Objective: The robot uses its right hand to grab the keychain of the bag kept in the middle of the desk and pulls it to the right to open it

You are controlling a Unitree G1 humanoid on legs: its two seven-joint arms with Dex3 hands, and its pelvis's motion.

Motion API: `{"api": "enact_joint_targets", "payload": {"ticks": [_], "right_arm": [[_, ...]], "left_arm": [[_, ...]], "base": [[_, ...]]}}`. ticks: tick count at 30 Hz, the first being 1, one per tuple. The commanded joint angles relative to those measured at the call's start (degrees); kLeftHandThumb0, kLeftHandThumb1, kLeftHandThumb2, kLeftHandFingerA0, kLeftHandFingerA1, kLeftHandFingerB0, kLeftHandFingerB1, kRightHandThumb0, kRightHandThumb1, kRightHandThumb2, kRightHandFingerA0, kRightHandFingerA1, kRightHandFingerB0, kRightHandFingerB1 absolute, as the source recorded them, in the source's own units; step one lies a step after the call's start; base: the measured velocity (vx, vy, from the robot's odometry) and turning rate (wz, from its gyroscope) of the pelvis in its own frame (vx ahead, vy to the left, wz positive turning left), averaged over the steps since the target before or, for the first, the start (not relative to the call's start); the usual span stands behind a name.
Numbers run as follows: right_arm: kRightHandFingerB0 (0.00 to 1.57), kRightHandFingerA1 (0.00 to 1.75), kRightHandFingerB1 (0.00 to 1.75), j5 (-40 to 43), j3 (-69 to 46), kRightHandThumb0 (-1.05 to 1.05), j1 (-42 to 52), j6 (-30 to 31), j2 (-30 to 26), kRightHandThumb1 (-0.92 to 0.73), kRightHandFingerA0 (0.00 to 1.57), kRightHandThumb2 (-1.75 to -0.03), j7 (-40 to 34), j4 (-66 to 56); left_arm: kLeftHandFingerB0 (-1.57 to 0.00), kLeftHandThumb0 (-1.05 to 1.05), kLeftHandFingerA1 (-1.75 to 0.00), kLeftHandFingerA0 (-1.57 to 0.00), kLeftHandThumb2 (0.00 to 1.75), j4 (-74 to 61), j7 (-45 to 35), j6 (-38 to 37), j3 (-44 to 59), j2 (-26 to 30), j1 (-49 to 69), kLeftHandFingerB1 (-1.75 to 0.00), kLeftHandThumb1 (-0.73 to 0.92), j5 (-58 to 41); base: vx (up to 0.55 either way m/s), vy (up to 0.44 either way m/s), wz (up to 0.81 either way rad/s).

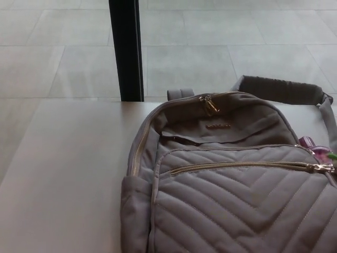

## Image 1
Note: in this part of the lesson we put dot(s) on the black vertical post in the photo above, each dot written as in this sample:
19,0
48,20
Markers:
127,52

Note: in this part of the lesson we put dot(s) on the grey quilted backpack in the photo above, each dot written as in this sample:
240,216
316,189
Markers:
223,197

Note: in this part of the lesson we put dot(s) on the pink transparent water bottle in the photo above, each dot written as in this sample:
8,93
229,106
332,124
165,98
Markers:
318,151

